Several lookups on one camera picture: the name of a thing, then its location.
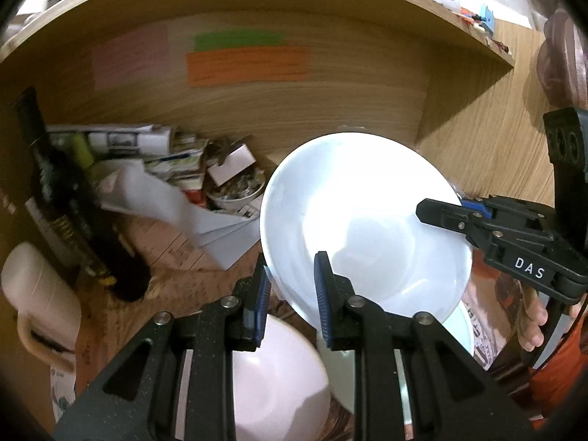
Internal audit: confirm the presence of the person's right hand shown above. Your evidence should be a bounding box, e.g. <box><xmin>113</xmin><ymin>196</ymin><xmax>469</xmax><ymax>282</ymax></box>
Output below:
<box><xmin>517</xmin><ymin>285</ymin><xmax>549</xmax><ymax>351</ymax></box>

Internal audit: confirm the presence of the wooden shelf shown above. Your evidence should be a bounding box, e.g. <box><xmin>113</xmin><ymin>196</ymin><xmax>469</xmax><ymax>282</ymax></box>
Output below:
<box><xmin>0</xmin><ymin>0</ymin><xmax>515</xmax><ymax>72</ymax></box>

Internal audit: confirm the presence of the grey white bowl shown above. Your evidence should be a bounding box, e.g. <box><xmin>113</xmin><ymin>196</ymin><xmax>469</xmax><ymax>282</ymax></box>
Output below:
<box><xmin>177</xmin><ymin>315</ymin><xmax>331</xmax><ymax>441</ymax></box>

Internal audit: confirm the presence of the green paper note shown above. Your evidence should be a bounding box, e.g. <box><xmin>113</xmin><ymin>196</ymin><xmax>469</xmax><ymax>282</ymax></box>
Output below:
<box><xmin>194</xmin><ymin>31</ymin><xmax>284</xmax><ymax>52</ymax></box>

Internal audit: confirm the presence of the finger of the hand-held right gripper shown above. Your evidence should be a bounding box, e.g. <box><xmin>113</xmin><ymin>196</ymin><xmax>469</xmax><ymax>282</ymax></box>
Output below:
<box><xmin>460</xmin><ymin>195</ymin><xmax>555</xmax><ymax>236</ymax></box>
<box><xmin>416</xmin><ymin>198</ymin><xmax>559</xmax><ymax>267</ymax></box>

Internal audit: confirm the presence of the white plate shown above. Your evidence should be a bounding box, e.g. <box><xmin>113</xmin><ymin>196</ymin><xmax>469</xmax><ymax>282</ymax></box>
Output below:
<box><xmin>259</xmin><ymin>132</ymin><xmax>474</xmax><ymax>331</ymax></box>

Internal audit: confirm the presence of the yellow green marker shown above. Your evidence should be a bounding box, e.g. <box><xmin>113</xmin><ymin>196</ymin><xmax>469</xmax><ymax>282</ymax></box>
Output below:
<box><xmin>73</xmin><ymin>132</ymin><xmax>96</xmax><ymax>171</ymax></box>

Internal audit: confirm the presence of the white card box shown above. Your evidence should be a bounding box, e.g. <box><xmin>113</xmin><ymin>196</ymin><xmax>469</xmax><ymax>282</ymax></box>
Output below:
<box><xmin>207</xmin><ymin>143</ymin><xmax>257</xmax><ymax>187</ymax></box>

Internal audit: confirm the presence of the small bowl of glass beads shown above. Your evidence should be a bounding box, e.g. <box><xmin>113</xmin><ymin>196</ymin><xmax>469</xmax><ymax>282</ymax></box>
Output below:
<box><xmin>205</xmin><ymin>177</ymin><xmax>267</xmax><ymax>214</ymax></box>

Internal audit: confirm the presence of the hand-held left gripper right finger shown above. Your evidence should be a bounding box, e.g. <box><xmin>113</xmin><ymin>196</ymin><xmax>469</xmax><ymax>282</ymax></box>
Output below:
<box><xmin>313</xmin><ymin>251</ymin><xmax>536</xmax><ymax>441</ymax></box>

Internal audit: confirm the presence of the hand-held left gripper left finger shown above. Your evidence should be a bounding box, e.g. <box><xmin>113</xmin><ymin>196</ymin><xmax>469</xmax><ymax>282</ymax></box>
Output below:
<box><xmin>54</xmin><ymin>252</ymin><xmax>273</xmax><ymax>441</ymax></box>

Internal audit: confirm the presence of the orange clothing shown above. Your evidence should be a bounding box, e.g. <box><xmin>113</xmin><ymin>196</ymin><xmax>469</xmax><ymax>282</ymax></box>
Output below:
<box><xmin>473</xmin><ymin>266</ymin><xmax>588</xmax><ymax>419</ymax></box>

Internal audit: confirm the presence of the printed brown tablecloth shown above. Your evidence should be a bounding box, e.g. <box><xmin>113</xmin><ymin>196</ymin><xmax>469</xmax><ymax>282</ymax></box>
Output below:
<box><xmin>50</xmin><ymin>211</ymin><xmax>506</xmax><ymax>441</ymax></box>

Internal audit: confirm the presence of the cream white jug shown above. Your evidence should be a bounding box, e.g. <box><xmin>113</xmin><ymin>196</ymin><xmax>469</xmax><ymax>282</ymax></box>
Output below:
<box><xmin>1</xmin><ymin>242</ymin><xmax>82</xmax><ymax>373</ymax></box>

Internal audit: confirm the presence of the brown carved wooden figure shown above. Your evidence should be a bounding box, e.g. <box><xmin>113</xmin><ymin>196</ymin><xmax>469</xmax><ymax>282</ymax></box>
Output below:
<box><xmin>537</xmin><ymin>7</ymin><xmax>588</xmax><ymax>111</ymax></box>

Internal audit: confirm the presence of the white paper sheet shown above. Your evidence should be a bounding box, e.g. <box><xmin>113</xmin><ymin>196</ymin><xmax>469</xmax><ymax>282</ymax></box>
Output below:
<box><xmin>94</xmin><ymin>161</ymin><xmax>262</xmax><ymax>269</ymax></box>

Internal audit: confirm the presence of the dark glass bottle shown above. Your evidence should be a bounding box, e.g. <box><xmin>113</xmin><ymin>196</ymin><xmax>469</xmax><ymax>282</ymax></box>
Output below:
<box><xmin>11</xmin><ymin>86</ymin><xmax>152</xmax><ymax>303</ymax></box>

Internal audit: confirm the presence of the orange paper note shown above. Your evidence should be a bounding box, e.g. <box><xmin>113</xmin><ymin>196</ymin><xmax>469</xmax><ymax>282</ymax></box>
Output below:
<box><xmin>186</xmin><ymin>46</ymin><xmax>309</xmax><ymax>88</ymax></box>

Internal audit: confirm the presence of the pink paper note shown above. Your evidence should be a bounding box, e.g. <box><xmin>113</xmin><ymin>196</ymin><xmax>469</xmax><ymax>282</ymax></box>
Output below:
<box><xmin>92</xmin><ymin>24</ymin><xmax>171</xmax><ymax>90</ymax></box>

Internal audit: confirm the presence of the stack of papers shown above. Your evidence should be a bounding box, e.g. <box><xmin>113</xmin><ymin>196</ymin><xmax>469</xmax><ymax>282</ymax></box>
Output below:
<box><xmin>142</xmin><ymin>133</ymin><xmax>207</xmax><ymax>194</ymax></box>

